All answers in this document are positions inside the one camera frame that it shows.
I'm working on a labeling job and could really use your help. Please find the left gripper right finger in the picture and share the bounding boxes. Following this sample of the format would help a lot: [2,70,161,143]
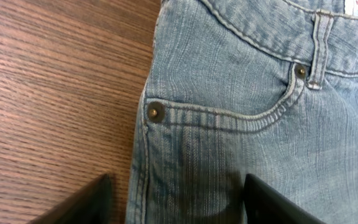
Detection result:
[243,174,323,224]

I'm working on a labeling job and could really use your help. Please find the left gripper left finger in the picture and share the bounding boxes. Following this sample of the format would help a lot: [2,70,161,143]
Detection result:
[30,174,112,224]

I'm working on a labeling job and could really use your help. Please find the light blue denim shorts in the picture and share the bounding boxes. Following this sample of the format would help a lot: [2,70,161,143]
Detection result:
[126,0,358,223]

